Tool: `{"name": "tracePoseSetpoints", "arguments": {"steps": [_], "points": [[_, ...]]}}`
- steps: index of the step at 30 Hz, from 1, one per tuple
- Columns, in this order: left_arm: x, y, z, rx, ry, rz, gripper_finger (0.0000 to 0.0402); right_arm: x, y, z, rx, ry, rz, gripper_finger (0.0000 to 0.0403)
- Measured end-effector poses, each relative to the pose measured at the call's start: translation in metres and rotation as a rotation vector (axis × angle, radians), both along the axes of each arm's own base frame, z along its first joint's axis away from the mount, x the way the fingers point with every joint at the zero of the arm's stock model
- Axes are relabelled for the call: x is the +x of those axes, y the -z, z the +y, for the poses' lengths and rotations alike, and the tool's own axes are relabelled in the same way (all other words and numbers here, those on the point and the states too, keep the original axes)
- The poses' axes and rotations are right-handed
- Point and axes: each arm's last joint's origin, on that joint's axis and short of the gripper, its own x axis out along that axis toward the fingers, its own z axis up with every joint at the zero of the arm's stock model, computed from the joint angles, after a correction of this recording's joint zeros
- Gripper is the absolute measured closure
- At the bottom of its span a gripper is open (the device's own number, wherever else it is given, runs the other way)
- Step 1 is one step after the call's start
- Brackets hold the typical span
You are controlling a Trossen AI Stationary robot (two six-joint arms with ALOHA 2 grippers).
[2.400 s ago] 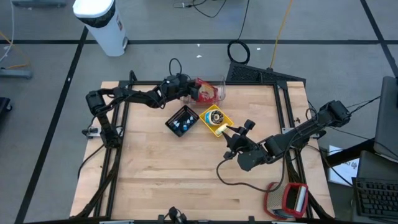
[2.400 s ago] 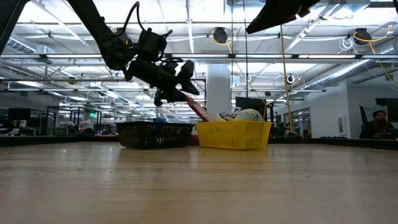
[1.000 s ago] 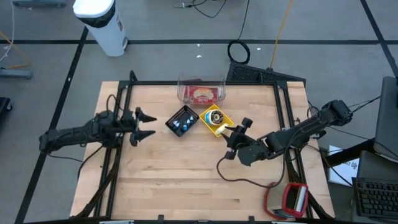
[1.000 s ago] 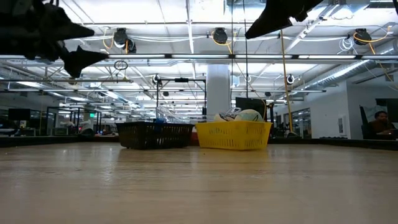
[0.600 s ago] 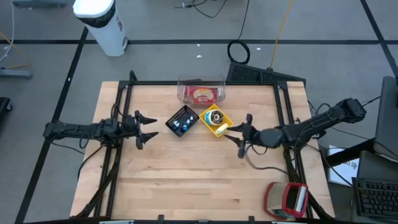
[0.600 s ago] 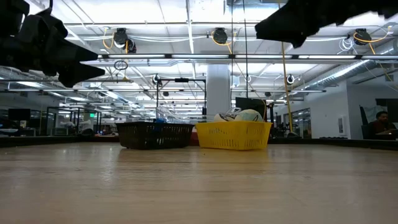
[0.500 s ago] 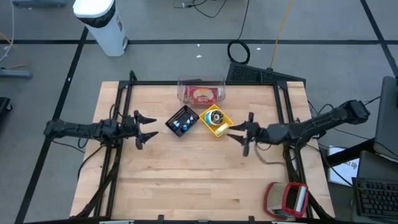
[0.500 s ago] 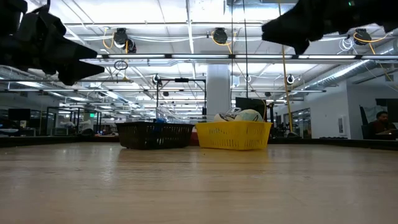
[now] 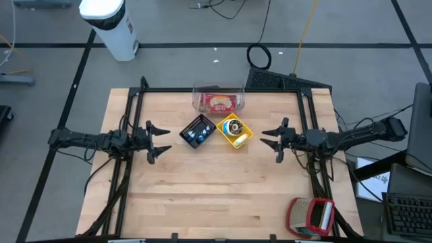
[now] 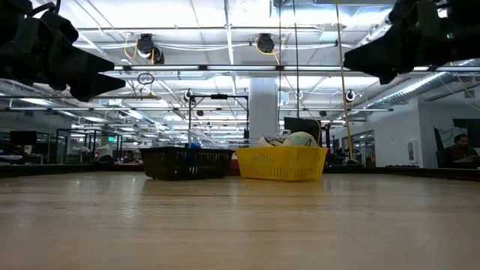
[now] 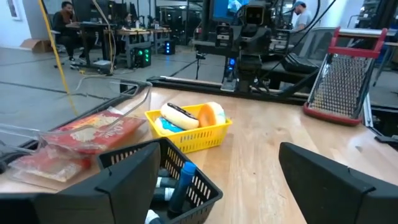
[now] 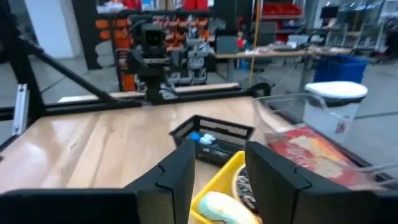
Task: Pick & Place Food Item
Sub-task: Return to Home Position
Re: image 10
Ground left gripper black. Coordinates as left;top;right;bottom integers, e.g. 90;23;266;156
0;10;127;103

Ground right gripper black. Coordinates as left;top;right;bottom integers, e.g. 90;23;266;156
343;0;457;86

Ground black mesh panel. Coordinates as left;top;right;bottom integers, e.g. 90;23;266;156
283;116;324;146

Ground seated person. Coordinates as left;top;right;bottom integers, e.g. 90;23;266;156
443;133;480;169

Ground black plastic basket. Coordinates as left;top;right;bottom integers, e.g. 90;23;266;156
139;145;236;182

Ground white building column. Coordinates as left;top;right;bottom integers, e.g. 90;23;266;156
248;77;280;146

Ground yellow plastic basket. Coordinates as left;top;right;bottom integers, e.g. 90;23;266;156
235;145;329;182

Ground long ceiling light bar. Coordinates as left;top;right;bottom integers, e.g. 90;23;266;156
112;64;480;73

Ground yellow hanging cable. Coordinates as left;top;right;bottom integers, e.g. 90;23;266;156
334;0;356;163

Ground black aluminium table frame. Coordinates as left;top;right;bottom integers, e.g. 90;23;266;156
0;163;480;182

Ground black gantry frame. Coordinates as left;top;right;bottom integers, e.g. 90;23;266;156
187;94;251;146

